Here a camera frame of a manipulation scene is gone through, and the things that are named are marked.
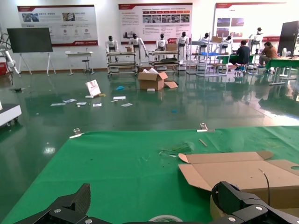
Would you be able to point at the red white wall poster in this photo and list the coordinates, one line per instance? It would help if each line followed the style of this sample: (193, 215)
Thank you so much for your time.
(250, 16)
(154, 23)
(56, 25)

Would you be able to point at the green work table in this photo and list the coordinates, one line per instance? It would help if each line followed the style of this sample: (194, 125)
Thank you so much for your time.
(282, 62)

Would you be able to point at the metal binder clip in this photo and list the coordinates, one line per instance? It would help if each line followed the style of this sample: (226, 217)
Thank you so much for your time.
(204, 128)
(76, 133)

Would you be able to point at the small cardboard carton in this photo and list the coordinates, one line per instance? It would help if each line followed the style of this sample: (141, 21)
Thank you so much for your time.
(171, 47)
(129, 49)

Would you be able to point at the crumpled clear tape patch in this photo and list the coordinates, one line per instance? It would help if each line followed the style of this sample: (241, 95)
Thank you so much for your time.
(180, 149)

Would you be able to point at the white industrial robot arm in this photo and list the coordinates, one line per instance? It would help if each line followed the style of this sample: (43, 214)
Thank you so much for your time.
(9, 59)

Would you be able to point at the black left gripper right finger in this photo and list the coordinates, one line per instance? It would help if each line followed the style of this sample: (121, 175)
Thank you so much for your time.
(236, 200)

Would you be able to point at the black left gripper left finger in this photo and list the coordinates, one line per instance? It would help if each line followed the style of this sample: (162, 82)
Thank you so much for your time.
(70, 207)

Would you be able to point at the black display on stand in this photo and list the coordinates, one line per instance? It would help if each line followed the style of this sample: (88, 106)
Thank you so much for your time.
(29, 39)

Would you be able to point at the white metal rack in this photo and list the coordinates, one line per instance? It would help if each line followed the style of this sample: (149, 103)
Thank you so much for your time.
(205, 54)

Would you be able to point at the person in brown shirt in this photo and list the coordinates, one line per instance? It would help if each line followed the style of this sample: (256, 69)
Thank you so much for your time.
(269, 52)

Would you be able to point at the open brown cardboard box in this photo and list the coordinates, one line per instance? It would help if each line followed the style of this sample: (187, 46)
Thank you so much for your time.
(233, 172)

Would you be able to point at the white tape roll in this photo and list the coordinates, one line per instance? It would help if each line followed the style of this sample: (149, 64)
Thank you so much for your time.
(216, 210)

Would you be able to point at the person in dark shirt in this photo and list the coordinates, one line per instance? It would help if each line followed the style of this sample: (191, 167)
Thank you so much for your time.
(243, 54)

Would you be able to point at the white desk fan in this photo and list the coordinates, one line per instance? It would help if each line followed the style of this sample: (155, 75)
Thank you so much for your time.
(283, 51)

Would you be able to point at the large open cardboard carton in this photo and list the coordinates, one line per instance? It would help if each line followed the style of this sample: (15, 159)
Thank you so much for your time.
(149, 81)

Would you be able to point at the black upright panel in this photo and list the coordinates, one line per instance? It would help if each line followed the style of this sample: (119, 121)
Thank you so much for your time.
(288, 37)

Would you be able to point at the small white box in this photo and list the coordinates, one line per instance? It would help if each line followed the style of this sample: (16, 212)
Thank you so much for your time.
(151, 89)

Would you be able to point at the small blue scrap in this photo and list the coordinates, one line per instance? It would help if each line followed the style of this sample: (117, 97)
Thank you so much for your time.
(174, 111)

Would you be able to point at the white cabinet on casters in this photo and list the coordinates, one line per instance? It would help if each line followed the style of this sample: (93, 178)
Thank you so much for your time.
(9, 114)

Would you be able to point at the black stool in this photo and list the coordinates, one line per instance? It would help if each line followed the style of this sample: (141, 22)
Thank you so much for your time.
(86, 61)

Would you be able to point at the white humanoid robot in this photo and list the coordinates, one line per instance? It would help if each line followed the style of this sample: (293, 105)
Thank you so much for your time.
(229, 40)
(205, 38)
(135, 42)
(182, 40)
(257, 37)
(112, 45)
(161, 43)

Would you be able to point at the blue cloth scrap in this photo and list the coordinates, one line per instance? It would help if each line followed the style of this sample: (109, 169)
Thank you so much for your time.
(120, 88)

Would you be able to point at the small wooden stick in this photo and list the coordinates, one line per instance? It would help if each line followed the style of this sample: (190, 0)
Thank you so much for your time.
(203, 142)

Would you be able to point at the green table cloth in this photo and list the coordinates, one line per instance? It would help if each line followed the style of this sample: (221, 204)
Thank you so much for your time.
(116, 175)

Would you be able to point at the metal shelving cart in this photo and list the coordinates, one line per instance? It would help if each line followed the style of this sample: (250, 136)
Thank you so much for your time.
(121, 54)
(163, 53)

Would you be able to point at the white desk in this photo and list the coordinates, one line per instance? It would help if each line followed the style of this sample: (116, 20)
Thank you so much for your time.
(79, 54)

